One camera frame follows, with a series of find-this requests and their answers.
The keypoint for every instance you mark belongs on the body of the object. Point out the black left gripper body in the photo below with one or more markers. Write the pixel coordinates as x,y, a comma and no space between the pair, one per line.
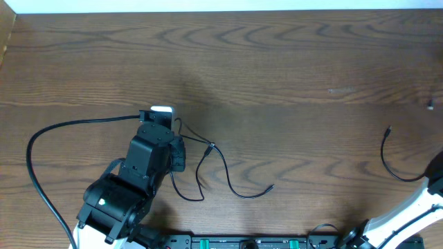
178,158

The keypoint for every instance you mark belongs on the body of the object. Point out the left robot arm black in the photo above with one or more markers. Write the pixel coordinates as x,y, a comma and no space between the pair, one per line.
116,203

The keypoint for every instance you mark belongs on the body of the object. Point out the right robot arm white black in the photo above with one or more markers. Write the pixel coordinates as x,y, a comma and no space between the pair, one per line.
420,210

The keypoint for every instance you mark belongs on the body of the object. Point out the black base rail green clamps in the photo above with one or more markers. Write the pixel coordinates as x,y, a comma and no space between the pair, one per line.
277,242

